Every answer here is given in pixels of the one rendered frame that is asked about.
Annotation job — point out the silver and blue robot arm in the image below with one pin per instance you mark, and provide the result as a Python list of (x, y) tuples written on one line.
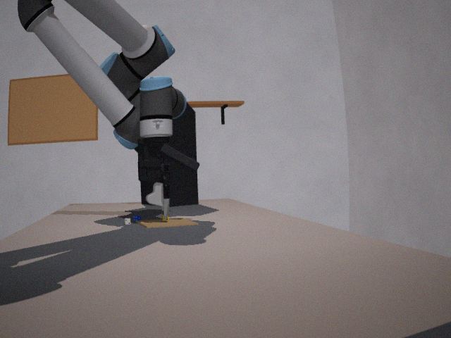
[(132, 104)]

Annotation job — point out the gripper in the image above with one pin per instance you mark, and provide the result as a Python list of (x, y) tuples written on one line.
[(151, 169)]

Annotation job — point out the tan flat mat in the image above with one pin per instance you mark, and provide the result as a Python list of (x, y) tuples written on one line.
[(167, 223)]

